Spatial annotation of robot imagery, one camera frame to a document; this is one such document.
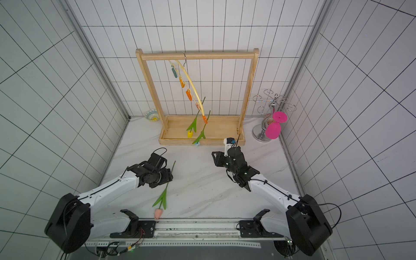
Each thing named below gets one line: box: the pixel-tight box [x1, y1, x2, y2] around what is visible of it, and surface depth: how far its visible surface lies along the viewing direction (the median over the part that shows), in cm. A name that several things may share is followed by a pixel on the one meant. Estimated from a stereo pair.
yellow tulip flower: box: [186, 96, 206, 139], surface depth 97 cm
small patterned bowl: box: [145, 108, 160, 122], surface depth 120 cm
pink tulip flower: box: [152, 160, 177, 220], surface depth 81 cm
